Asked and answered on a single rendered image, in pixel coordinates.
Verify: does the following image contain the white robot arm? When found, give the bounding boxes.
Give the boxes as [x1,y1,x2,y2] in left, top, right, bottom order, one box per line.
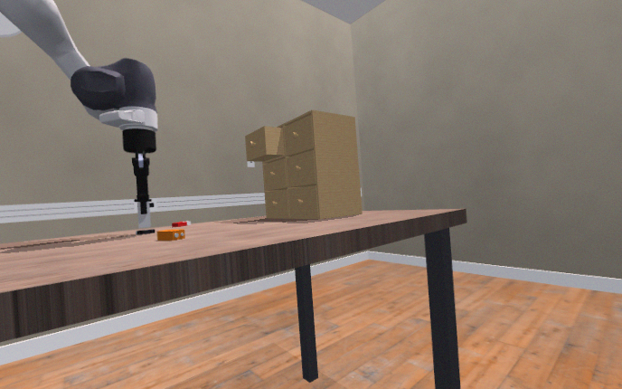
[0,0,157,132]

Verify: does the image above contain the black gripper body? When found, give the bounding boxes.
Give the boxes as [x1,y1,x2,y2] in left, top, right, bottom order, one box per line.
[122,128,156,159]

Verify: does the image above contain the brown wooden drawer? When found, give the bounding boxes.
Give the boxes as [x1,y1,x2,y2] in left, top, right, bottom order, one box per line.
[288,185,319,217]
[266,189,289,217]
[284,115,314,154]
[287,150,316,185]
[264,158,287,189]
[245,126,285,162]

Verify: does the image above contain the brown wooden chest of drawers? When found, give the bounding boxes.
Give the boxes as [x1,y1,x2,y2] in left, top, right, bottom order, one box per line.
[262,110,363,219]

